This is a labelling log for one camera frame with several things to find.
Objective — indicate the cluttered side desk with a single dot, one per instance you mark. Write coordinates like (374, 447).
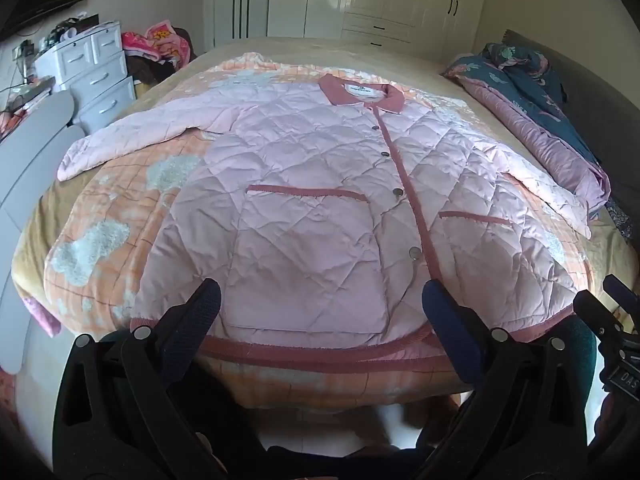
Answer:
(25, 90)

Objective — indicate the grey headboard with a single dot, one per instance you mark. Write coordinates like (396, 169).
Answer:
(590, 70)

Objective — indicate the orange plaid blanket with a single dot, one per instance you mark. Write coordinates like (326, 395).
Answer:
(100, 200)

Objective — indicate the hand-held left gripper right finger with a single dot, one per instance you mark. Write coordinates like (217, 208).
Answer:
(442, 310)

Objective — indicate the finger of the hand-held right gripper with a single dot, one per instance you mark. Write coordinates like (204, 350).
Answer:
(595, 312)
(620, 291)

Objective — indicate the pink quilted jacket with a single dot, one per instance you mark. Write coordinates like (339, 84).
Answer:
(310, 170)

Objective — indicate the mauve cloth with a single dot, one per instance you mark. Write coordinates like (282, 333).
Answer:
(42, 315)

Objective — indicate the grey rounded panel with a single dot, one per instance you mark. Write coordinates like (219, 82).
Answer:
(35, 130)
(25, 240)

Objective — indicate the dark patterned cloth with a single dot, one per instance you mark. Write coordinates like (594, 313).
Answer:
(620, 220)

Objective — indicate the white drawer cabinet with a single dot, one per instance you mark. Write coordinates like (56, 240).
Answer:
(100, 80)

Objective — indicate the beige bed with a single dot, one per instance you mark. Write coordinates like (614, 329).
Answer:
(310, 50)

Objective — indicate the dark clothes pile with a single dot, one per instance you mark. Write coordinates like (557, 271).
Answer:
(147, 70)

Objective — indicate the person's dark green clothing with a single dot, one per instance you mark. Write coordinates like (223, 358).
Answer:
(582, 350)

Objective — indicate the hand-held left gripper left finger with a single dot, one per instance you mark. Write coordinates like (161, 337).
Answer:
(200, 310)

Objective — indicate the dark floral quilt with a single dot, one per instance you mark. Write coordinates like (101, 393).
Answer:
(530, 75)

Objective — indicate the white door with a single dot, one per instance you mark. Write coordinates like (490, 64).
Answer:
(255, 10)

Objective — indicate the black device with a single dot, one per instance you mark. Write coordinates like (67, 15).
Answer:
(82, 22)

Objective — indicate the pink floral towel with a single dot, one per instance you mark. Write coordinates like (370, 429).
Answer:
(160, 40)

